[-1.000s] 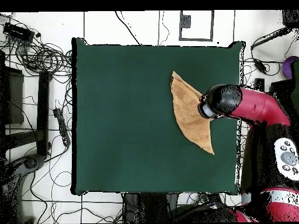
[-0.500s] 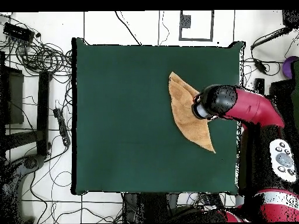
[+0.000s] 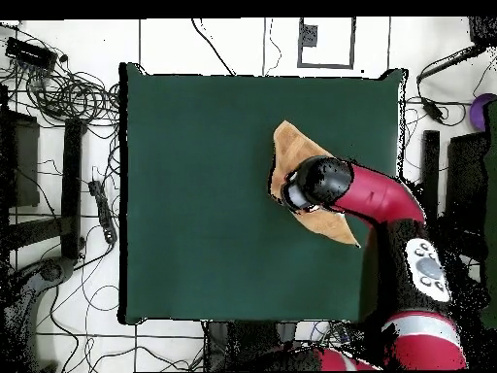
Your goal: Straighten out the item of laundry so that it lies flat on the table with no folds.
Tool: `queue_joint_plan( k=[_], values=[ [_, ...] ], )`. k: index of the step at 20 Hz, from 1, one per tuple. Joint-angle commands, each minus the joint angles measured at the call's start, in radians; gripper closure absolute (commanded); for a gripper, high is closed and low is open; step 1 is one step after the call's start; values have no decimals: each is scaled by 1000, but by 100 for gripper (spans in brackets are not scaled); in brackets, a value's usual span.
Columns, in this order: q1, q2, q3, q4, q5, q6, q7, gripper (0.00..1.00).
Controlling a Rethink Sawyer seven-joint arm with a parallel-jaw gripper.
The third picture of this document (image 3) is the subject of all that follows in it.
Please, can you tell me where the dark flat panel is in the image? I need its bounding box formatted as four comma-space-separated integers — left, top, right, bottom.
0, 110, 41, 209
443, 131, 491, 236

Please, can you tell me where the purple bowl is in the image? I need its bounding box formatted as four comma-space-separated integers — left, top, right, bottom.
468, 92, 497, 131

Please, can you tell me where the black upright beam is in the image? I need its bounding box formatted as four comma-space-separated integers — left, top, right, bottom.
420, 130, 442, 222
60, 118, 85, 261

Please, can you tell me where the dark grey chair base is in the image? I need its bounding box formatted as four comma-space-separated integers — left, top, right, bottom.
0, 255, 76, 373

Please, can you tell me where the tangled black cable bundle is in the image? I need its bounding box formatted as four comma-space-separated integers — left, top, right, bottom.
0, 57, 121, 127

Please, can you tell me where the tan terry towel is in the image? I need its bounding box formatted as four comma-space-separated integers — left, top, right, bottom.
269, 119, 361, 248

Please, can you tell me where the grey square floor frame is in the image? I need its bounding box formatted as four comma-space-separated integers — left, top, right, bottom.
297, 17, 357, 71

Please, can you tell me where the black power strip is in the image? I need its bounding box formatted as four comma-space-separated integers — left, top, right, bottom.
87, 180, 118, 246

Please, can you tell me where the black power adapter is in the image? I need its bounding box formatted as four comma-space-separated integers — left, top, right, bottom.
421, 96, 447, 124

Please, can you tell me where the black network switch box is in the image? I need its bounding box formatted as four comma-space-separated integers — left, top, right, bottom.
5, 37, 59, 72

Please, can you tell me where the black rod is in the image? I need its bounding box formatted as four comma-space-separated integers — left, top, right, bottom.
415, 43, 487, 85

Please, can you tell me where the dark green tablecloth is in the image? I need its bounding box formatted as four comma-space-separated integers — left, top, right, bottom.
118, 61, 407, 325

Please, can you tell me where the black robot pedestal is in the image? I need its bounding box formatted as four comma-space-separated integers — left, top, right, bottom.
202, 321, 300, 373

